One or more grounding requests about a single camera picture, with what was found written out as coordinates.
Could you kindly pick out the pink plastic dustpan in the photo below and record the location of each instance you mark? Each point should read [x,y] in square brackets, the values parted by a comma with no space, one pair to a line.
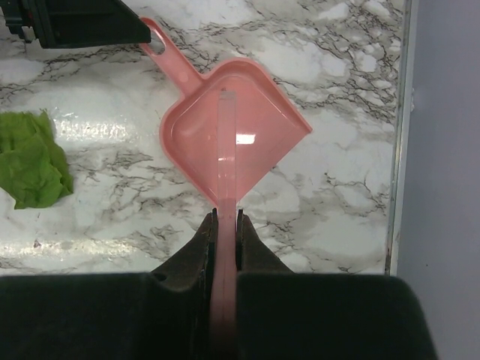
[268,125]

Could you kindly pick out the pink hand brush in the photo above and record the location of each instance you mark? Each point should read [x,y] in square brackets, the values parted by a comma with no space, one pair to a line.
[223,293]

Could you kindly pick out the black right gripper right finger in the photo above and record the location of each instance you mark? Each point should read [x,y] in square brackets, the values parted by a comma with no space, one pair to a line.
[286,315]

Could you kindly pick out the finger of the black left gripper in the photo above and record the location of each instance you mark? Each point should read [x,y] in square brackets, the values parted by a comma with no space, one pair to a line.
[74,24]

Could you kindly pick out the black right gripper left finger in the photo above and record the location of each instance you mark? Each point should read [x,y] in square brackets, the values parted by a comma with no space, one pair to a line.
[158,314]

